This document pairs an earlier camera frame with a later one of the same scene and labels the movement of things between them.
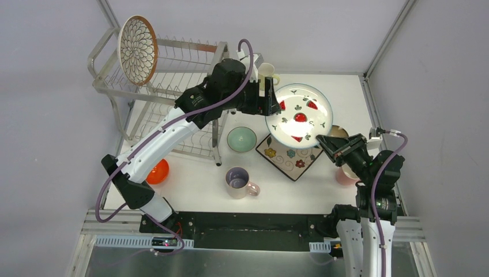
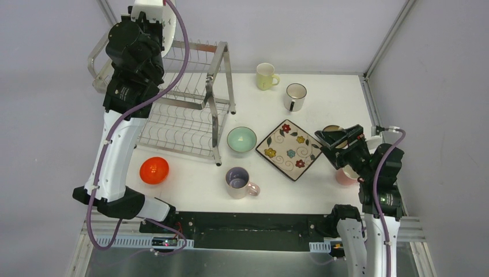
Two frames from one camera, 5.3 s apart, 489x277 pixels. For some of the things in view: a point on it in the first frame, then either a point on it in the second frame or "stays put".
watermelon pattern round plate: [306, 113] → [169, 27]
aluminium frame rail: [379, 123] stays put
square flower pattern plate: [292, 162] stays put
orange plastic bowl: [159, 172] stays put
